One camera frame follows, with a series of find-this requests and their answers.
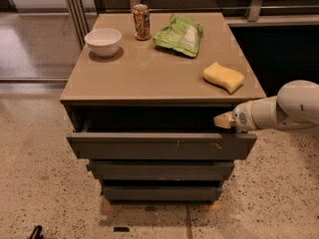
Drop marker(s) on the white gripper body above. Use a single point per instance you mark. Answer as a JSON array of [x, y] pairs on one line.
[[241, 118]]

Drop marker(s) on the grey bottom drawer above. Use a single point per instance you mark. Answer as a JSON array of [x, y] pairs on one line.
[[131, 193]]

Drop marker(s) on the grey middle drawer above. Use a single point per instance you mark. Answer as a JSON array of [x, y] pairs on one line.
[[161, 170]]

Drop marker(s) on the black object bottom left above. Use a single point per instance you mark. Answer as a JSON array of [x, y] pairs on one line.
[[37, 233]]

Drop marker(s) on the green chip bag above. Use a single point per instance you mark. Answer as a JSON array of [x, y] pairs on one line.
[[183, 35]]

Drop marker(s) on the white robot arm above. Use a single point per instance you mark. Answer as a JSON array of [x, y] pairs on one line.
[[295, 108]]

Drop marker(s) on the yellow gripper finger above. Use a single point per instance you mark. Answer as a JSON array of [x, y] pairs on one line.
[[225, 120]]

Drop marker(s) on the yellow sponge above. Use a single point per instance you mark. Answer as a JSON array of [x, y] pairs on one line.
[[223, 77]]

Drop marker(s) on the white ceramic bowl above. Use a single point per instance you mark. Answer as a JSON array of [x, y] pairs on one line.
[[104, 42]]

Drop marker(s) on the grey top drawer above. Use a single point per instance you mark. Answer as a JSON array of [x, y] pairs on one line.
[[161, 145]]

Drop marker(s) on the patterned drink can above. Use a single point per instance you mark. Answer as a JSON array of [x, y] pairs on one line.
[[142, 22]]

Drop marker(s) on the grey drawer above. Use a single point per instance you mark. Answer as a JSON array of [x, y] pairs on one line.
[[131, 193], [161, 145], [161, 170]]

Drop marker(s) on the grey drawer cabinet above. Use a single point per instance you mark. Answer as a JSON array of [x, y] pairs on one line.
[[143, 88]]

